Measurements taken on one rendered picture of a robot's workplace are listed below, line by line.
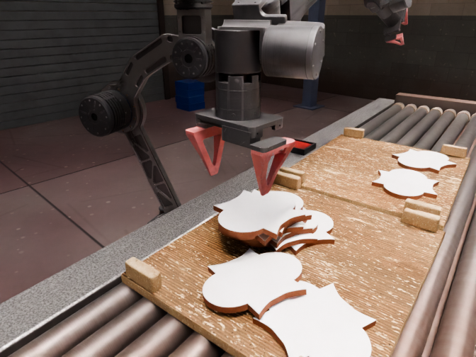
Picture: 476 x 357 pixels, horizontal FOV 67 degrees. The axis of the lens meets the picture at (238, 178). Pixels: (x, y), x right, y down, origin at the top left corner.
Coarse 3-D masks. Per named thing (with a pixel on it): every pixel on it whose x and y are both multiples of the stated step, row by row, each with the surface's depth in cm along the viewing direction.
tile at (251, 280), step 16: (240, 256) 54; (256, 256) 54; (272, 256) 53; (288, 256) 53; (224, 272) 50; (240, 272) 50; (256, 272) 50; (272, 272) 50; (288, 272) 49; (208, 288) 47; (224, 288) 47; (240, 288) 47; (256, 288) 47; (272, 288) 46; (288, 288) 46; (304, 288) 46; (208, 304) 45; (224, 304) 44; (240, 304) 44; (256, 304) 44; (272, 304) 45
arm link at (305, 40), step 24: (240, 0) 45; (264, 0) 44; (288, 24) 43; (312, 24) 42; (264, 48) 40; (288, 48) 39; (312, 48) 38; (264, 72) 42; (288, 72) 40; (312, 72) 40
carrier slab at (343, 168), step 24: (336, 144) 103; (360, 144) 103; (384, 144) 103; (312, 168) 88; (336, 168) 88; (360, 168) 88; (384, 168) 88; (456, 168) 88; (336, 192) 76; (360, 192) 76; (384, 192) 76; (456, 192) 76
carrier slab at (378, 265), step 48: (288, 192) 76; (192, 240) 60; (336, 240) 60; (384, 240) 60; (432, 240) 60; (144, 288) 49; (192, 288) 49; (336, 288) 49; (384, 288) 49; (240, 336) 42; (384, 336) 42
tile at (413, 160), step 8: (408, 152) 95; (416, 152) 95; (424, 152) 95; (432, 152) 95; (400, 160) 90; (408, 160) 90; (416, 160) 90; (424, 160) 90; (432, 160) 90; (440, 160) 90; (408, 168) 87; (416, 168) 86; (424, 168) 86; (432, 168) 85; (440, 168) 86
